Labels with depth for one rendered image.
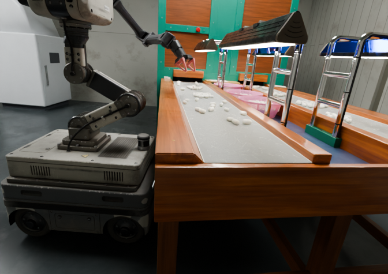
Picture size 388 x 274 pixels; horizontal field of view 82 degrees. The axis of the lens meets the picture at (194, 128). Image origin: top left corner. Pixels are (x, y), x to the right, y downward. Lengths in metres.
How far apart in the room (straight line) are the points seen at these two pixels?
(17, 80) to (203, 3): 3.14
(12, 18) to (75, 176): 3.42
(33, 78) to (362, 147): 4.08
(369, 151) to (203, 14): 1.85
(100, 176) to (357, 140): 1.12
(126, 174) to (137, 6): 3.72
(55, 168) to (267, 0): 2.26
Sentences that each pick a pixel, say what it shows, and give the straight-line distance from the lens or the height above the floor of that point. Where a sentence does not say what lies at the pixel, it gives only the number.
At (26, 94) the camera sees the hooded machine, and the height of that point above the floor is 0.24.
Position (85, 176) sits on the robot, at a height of 0.39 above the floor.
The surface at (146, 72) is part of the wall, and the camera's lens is 4.45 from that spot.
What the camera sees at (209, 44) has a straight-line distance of 1.56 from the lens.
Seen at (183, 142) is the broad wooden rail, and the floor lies 0.77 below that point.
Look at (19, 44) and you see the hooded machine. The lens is 4.30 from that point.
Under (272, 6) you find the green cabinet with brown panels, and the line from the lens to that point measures 2.59.
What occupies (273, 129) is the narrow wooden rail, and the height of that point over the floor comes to 0.76.
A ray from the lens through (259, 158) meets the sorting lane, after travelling 0.64.
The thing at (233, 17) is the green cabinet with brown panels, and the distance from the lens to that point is 2.44.
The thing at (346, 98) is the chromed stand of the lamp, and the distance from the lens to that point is 1.06.
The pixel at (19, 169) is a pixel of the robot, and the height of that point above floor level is 0.41.
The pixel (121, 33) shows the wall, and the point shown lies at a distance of 4.57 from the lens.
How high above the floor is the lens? 0.99
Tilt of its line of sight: 18 degrees down
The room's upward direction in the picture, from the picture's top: 4 degrees clockwise
